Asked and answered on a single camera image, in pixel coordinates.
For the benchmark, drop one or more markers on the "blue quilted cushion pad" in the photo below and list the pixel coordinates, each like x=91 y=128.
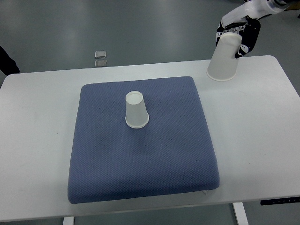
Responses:
x=172 y=154

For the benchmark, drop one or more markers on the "white paper cup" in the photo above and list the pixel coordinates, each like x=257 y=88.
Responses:
x=136 y=113
x=223 y=64

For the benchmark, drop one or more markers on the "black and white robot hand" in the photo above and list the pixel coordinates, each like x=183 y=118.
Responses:
x=244 y=21

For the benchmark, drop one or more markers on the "white table leg left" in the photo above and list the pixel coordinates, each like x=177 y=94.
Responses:
x=68 y=220

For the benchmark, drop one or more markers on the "lower metal floor plate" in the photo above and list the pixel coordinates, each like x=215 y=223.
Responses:
x=100 y=63

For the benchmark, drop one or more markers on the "white table leg right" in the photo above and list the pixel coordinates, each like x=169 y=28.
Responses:
x=240 y=213

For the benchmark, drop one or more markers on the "upper metal floor plate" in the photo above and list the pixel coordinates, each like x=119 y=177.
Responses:
x=100 y=54

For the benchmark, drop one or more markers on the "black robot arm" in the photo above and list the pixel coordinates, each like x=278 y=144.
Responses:
x=285 y=2

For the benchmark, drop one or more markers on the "white table leg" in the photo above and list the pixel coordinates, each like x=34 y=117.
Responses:
x=68 y=220
x=240 y=213

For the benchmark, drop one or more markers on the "person in black clothes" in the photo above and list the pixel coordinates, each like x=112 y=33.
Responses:
x=7 y=65

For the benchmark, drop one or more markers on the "black table control panel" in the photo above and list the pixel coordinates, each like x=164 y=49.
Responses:
x=280 y=201

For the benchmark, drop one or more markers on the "cardboard box corner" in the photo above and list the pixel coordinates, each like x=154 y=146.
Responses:
x=294 y=6

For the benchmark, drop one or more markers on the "metal floor plate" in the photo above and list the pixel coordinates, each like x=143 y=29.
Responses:
x=100 y=54
x=100 y=63

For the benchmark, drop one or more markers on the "white paper cup on cushion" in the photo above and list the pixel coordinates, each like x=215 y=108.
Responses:
x=136 y=113

